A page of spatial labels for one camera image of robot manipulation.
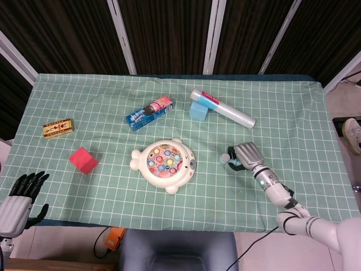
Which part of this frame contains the red cube block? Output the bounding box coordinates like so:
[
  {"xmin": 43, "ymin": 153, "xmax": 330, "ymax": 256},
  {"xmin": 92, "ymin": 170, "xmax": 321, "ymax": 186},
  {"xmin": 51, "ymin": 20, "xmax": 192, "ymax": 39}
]
[{"xmin": 68, "ymin": 146, "xmax": 100, "ymax": 175}]

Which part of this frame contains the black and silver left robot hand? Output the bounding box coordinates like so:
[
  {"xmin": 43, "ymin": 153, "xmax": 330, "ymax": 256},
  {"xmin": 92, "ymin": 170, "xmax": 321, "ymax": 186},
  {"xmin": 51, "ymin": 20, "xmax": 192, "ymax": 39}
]
[{"xmin": 0, "ymin": 171, "xmax": 50, "ymax": 237}]

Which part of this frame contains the light blue foam cube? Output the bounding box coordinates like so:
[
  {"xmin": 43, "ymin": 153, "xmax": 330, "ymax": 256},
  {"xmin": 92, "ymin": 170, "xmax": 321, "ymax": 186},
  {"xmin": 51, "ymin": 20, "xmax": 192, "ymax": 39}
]
[{"xmin": 189, "ymin": 100, "xmax": 210, "ymax": 122}]

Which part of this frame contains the green checked tablecloth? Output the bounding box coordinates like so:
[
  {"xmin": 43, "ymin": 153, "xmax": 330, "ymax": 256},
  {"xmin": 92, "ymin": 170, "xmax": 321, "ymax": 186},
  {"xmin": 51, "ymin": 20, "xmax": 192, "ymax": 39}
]
[{"xmin": 0, "ymin": 73, "xmax": 361, "ymax": 234}]

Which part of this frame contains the clear plastic tube roll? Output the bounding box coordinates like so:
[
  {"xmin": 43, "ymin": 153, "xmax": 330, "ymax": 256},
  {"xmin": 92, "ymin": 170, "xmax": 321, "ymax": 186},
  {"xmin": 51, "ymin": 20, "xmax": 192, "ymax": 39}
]
[{"xmin": 190, "ymin": 88, "xmax": 257, "ymax": 129}]

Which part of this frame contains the white whack-a-mole toy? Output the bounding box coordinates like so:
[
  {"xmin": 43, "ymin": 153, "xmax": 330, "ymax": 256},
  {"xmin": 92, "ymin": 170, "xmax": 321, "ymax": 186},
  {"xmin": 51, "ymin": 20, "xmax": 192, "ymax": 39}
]
[{"xmin": 130, "ymin": 137, "xmax": 197, "ymax": 194}]

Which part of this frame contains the black flat floor device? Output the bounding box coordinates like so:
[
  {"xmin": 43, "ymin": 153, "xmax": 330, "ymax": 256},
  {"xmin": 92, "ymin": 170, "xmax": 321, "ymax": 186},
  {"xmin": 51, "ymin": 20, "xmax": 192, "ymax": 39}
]
[{"xmin": 332, "ymin": 117, "xmax": 347, "ymax": 138}]

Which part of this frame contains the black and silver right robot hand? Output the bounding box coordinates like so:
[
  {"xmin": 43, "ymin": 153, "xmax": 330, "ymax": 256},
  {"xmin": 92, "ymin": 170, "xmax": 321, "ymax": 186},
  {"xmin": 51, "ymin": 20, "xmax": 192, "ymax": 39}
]
[{"xmin": 227, "ymin": 142, "xmax": 265, "ymax": 172}]

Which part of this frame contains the small blue toy mallet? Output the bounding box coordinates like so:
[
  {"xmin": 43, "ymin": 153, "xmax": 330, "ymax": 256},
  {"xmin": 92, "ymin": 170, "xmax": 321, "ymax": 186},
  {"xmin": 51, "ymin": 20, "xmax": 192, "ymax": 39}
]
[{"xmin": 221, "ymin": 153, "xmax": 242, "ymax": 167}]

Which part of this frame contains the dark grey padded seat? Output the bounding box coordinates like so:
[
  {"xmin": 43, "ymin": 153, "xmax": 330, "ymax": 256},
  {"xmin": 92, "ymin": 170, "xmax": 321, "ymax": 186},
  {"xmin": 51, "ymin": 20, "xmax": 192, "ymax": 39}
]
[{"xmin": 118, "ymin": 229, "xmax": 239, "ymax": 271}]

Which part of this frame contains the yellow and red small box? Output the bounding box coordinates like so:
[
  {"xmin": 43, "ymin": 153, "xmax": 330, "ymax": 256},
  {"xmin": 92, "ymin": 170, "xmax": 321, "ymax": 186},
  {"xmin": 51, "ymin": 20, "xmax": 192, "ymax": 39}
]
[{"xmin": 42, "ymin": 118, "xmax": 76, "ymax": 139}]

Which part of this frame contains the blue cookie box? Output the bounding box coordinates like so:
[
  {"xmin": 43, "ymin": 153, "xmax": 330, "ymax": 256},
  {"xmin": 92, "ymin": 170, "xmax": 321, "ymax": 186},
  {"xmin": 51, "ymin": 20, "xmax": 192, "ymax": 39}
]
[{"xmin": 125, "ymin": 95, "xmax": 174, "ymax": 131}]

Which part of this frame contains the white sneaker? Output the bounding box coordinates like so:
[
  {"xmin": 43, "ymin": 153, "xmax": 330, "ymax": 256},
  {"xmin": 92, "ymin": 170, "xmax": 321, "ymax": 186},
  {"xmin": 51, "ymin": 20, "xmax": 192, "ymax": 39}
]
[{"xmin": 341, "ymin": 117, "xmax": 361, "ymax": 155}]

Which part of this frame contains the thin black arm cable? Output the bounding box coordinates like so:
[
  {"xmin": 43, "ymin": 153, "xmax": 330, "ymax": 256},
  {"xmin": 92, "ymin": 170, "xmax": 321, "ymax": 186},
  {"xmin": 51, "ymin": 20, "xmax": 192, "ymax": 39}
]
[{"xmin": 227, "ymin": 225, "xmax": 280, "ymax": 271}]

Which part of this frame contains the orange device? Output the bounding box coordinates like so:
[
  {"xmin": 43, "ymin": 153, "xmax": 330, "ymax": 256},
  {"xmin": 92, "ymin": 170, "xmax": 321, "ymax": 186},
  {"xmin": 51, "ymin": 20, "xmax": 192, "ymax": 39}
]
[{"xmin": 105, "ymin": 227, "xmax": 126, "ymax": 251}]

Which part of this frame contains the white frame post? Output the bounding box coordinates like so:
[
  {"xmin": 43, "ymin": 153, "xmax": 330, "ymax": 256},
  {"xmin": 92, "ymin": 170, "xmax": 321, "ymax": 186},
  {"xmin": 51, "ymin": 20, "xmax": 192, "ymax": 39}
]
[
  {"xmin": 106, "ymin": 0, "xmax": 138, "ymax": 75},
  {"xmin": 258, "ymin": 0, "xmax": 302, "ymax": 75},
  {"xmin": 202, "ymin": 0, "xmax": 227, "ymax": 75},
  {"xmin": 323, "ymin": 53, "xmax": 361, "ymax": 93},
  {"xmin": 0, "ymin": 30, "xmax": 39, "ymax": 85}
]

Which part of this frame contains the black cable at orange device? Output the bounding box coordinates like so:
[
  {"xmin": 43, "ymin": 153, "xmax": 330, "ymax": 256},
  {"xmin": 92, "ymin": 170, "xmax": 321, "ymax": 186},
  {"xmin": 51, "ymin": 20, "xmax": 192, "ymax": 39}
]
[{"xmin": 94, "ymin": 227, "xmax": 112, "ymax": 258}]

